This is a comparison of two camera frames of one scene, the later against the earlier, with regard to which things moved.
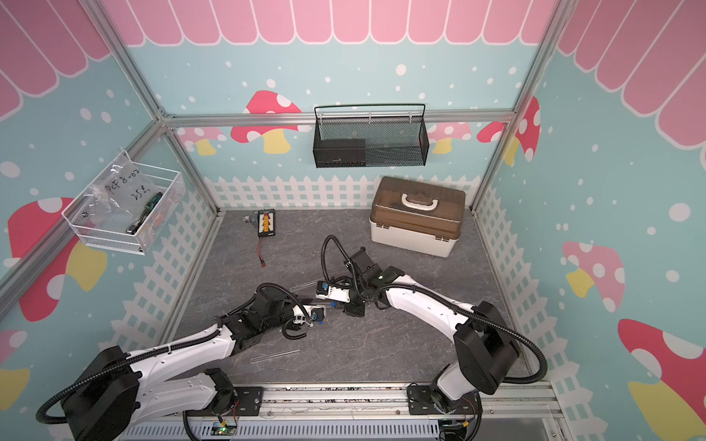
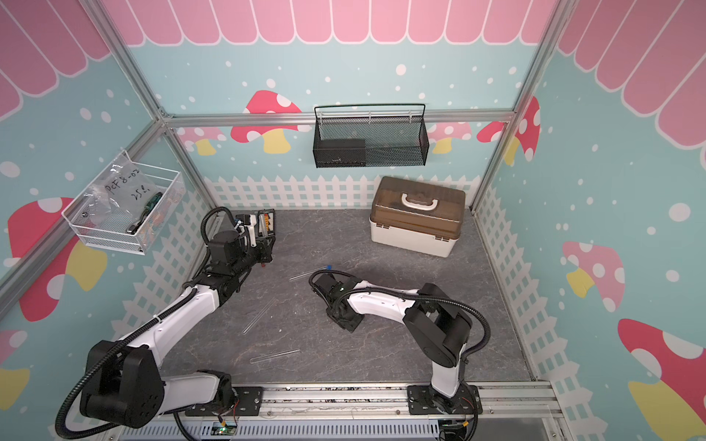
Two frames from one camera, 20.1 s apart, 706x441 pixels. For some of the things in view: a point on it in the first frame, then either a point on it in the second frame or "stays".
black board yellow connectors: x=266 y=222 stays
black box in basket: x=337 y=153 stays
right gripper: x=356 y=311 -> x=353 y=323
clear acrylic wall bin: x=127 y=206 stays
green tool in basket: x=132 y=229 stays
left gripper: x=290 y=299 -> x=262 y=245
